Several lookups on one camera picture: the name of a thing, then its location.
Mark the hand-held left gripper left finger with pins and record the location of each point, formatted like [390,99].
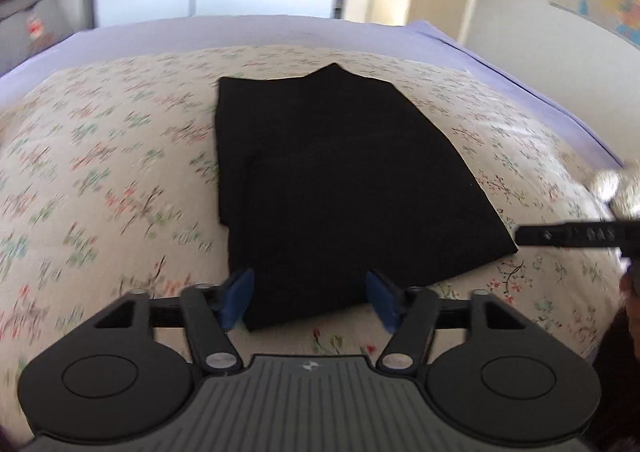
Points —
[237,297]

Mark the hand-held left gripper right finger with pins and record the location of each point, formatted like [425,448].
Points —
[382,297]

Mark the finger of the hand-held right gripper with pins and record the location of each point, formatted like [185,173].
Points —
[540,234]

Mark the black pants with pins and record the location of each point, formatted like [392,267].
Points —
[340,182]

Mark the person's right forearm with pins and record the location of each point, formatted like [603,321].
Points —
[631,289]

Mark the grey patterned cloth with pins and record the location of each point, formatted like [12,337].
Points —
[620,192]

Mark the person's dark clothing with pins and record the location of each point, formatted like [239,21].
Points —
[620,382]

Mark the floral bed sheet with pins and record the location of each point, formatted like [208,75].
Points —
[125,156]

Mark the purple bed sheet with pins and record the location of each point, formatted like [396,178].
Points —
[225,31]

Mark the grey storage box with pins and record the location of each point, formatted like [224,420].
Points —
[35,31]

